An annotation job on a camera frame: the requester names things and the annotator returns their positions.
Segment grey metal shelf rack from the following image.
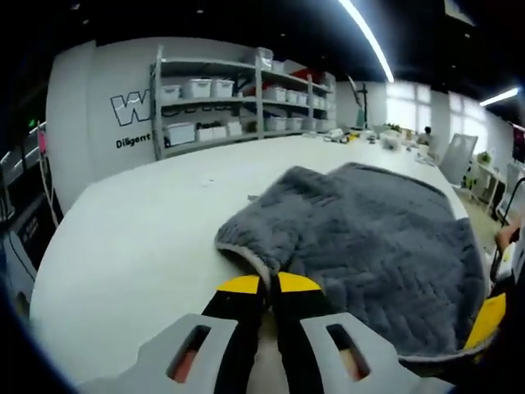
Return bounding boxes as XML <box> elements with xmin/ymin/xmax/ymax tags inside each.
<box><xmin>149</xmin><ymin>44</ymin><xmax>337</xmax><ymax>161</ymax></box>

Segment grey fluffy towel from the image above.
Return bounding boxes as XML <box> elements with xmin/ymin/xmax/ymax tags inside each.
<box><xmin>214</xmin><ymin>162</ymin><xmax>492</xmax><ymax>378</ymax></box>

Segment long ceiling light strip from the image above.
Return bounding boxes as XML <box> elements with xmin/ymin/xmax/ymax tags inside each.
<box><xmin>338</xmin><ymin>0</ymin><xmax>395</xmax><ymax>82</ymax></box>

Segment spare yellow grey gripper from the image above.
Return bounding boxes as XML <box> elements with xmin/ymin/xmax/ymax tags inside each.
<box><xmin>323</xmin><ymin>126</ymin><xmax>370</xmax><ymax>144</ymax></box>

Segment white rope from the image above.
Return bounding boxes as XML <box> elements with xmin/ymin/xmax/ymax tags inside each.
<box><xmin>39</xmin><ymin>153</ymin><xmax>62</xmax><ymax>229</ymax></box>

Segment large wall monitor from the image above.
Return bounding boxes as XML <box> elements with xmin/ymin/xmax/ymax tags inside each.
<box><xmin>511</xmin><ymin>124</ymin><xmax>525</xmax><ymax>162</ymax></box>

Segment rows of white storage boxes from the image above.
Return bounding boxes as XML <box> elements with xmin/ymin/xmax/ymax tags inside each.
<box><xmin>158</xmin><ymin>57</ymin><xmax>336</xmax><ymax>145</ymax></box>

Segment person's right hand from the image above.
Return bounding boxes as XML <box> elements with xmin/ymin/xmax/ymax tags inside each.
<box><xmin>494</xmin><ymin>219</ymin><xmax>525</xmax><ymax>250</ymax></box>

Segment clear plastic container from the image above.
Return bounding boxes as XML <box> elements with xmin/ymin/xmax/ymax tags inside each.
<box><xmin>379</xmin><ymin>131</ymin><xmax>404</xmax><ymax>151</ymax></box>

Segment short ceiling light strip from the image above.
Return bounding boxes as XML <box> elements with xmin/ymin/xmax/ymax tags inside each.
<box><xmin>478</xmin><ymin>86</ymin><xmax>521</xmax><ymax>108</ymax></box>

